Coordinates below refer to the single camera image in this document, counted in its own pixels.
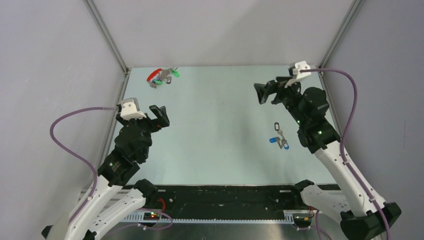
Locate aluminium frame post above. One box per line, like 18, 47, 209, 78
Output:
317, 0, 365, 75
83, 0, 129, 76

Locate green key tag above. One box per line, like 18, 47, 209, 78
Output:
171, 67, 180, 78

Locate left aluminium frame post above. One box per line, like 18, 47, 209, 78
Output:
83, 0, 129, 76

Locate red-handled key organizer with rings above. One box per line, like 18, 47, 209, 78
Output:
146, 67, 176, 89

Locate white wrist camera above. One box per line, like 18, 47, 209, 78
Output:
284, 60, 312, 88
118, 97, 147, 121

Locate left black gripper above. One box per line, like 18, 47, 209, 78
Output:
117, 104, 170, 160

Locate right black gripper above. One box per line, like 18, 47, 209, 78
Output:
253, 76, 307, 127

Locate removed keys with tags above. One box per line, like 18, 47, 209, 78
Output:
269, 122, 290, 150

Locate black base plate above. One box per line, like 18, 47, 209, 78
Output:
144, 185, 310, 217

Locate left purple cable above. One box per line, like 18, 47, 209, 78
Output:
49, 106, 123, 226

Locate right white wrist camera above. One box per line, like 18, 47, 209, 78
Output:
284, 60, 312, 88

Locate right aluminium frame post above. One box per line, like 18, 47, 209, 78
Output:
317, 0, 365, 75

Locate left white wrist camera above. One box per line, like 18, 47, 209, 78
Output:
118, 97, 147, 121

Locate grey cable duct rail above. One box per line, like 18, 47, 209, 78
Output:
120, 211, 295, 224

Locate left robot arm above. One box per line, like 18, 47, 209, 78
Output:
42, 103, 170, 240

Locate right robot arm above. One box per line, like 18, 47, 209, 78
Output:
254, 76, 402, 240

